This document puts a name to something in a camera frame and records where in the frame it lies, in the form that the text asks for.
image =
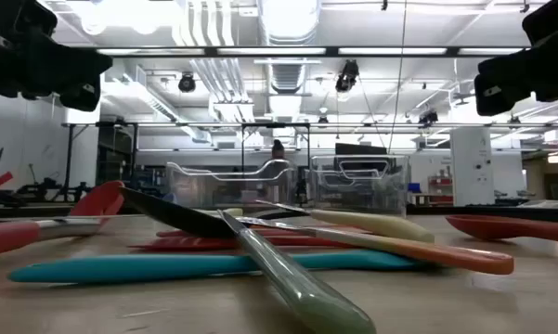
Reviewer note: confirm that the small blue box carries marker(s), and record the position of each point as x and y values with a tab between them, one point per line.
414	187

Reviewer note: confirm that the person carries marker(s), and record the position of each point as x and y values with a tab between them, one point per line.
278	150

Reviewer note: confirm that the red shelf rack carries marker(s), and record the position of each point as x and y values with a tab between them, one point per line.
441	188

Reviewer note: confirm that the black ceiling camera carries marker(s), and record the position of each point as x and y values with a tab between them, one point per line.
348	76
428	118
187	83

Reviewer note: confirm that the teal silicone spatula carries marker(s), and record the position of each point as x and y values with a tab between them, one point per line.
120	268

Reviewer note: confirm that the black slotted spoon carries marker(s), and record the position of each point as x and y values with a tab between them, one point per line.
181	218

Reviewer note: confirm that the black background monitor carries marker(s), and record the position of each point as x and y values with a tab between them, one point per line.
359	148

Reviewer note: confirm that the white cabinet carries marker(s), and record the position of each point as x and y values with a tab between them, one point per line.
471	167

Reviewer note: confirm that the narrow clear plastic bin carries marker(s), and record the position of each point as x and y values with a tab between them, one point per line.
399	185

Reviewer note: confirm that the black metal table frame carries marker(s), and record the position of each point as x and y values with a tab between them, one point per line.
538	212

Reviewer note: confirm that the blue silicone spoon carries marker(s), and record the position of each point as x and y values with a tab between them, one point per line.
169	198

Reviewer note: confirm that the red silicone slotted spoon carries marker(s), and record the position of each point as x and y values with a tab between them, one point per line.
492	228

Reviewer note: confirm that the wide clear plastic bin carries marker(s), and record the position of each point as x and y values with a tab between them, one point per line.
190	185

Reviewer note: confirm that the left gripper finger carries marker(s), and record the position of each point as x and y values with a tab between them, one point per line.
86	73
79	55

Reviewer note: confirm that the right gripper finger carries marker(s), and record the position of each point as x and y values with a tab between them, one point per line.
510	58
503	73

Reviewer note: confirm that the red silicone spatula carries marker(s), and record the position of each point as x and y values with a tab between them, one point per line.
190	243

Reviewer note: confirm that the black background rig frame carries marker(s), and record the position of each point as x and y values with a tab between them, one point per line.
70	162

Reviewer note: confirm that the black background machinery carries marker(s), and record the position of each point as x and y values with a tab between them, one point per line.
51	190

